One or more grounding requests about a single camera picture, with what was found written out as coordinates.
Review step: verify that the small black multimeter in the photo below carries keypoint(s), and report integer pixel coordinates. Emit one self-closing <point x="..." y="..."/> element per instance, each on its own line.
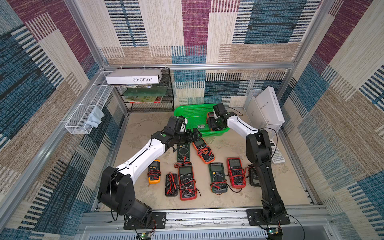
<point x="253" y="177"/>

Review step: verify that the white calculator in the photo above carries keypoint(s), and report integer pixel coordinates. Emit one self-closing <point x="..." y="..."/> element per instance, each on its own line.
<point x="277" y="157"/>

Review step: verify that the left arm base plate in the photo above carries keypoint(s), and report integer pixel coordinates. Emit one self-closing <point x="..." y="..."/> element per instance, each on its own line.
<point x="157" y="220"/>

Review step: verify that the large dark green multimeter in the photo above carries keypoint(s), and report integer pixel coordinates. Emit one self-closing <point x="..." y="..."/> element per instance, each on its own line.
<point x="183" y="153"/>

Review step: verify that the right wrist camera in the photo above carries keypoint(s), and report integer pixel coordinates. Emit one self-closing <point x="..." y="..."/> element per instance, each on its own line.
<point x="219" y="110"/>

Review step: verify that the black multimeter with leads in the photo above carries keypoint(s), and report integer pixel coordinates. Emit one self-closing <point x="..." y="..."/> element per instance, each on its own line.
<point x="171" y="185"/>

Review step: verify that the white folio box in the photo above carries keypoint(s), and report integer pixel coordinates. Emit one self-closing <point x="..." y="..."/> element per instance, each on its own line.
<point x="134" y="76"/>

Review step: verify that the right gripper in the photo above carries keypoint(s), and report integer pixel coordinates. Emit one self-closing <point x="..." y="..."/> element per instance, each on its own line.
<point x="212" y="123"/>

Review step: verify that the orange multimeter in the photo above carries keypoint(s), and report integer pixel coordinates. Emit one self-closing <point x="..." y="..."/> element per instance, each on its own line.
<point x="204" y="151"/>
<point x="211" y="121"/>

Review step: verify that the black wire shelf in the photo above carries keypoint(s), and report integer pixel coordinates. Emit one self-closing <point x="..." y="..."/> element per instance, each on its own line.
<point x="168" y="102"/>

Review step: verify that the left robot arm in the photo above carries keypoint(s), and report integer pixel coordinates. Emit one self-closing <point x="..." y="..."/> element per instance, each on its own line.
<point x="116" y="189"/>

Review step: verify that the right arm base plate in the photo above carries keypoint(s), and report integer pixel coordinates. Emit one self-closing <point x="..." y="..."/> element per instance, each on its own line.
<point x="261" y="217"/>

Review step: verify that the small red multimeter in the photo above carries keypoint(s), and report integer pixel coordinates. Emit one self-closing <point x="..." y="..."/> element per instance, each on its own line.
<point x="236" y="173"/>

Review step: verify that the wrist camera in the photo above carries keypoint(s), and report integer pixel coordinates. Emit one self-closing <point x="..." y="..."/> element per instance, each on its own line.
<point x="176" y="125"/>
<point x="219" y="110"/>

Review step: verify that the white wire wall basket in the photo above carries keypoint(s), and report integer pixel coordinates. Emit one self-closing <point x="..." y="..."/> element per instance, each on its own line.
<point x="97" y="95"/>

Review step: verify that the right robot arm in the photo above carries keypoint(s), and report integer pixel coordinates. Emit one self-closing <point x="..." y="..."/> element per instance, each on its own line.
<point x="259" y="152"/>

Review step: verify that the green plastic basket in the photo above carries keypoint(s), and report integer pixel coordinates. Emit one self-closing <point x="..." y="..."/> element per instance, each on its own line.
<point x="197" y="115"/>

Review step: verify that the green book on shelf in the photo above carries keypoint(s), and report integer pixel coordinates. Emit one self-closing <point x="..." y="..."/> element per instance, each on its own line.
<point x="144" y="95"/>

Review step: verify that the clear file holder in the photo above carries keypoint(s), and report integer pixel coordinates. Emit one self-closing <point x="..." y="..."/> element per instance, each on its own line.
<point x="255" y="115"/>

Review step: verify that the white box in holder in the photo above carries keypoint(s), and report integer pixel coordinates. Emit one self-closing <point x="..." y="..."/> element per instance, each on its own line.
<point x="269" y="106"/>

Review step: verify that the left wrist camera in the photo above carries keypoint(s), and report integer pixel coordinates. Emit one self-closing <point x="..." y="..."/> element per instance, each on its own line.
<point x="176" y="125"/>

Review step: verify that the yellow multimeter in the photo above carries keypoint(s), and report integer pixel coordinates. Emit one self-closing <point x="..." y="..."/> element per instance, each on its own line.
<point x="154" y="173"/>

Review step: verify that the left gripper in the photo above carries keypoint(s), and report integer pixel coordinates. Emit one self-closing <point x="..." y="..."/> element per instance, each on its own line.
<point x="189" y="138"/>

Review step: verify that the large red multimeter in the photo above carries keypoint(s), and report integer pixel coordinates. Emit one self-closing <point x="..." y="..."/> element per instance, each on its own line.
<point x="187" y="184"/>

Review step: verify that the light blue cloth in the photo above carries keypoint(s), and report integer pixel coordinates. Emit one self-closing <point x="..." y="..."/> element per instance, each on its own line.
<point x="95" y="118"/>

